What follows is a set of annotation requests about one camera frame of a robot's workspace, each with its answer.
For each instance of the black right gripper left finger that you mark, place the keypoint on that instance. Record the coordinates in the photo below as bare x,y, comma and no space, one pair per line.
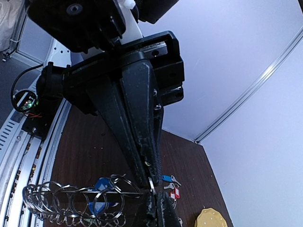
146,213

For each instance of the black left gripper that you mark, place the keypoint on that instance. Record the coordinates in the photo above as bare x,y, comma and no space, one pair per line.
148,66

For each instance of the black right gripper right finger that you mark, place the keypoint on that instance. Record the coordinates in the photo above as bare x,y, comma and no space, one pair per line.
166,216

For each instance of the key with red tag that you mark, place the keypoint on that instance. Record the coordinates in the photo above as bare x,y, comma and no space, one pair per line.
174,193

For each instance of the key with blue tag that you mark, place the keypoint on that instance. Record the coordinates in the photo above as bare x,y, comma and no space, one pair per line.
170,179

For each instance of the yellow dotted plate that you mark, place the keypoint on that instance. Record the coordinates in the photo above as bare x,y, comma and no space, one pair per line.
210,218

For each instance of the aluminium front rail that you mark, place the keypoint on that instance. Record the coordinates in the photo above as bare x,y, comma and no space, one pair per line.
25,159

